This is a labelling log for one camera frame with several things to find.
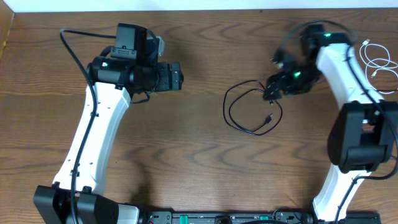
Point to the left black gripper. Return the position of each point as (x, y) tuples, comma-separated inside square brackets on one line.
[(175, 76)]

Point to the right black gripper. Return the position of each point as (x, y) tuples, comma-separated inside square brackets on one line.
[(275, 84)]

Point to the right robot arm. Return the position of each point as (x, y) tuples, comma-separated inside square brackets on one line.
[(365, 131)]

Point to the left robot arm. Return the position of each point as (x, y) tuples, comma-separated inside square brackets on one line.
[(128, 67)]

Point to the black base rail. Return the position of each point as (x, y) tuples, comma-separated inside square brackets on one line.
[(279, 215)]

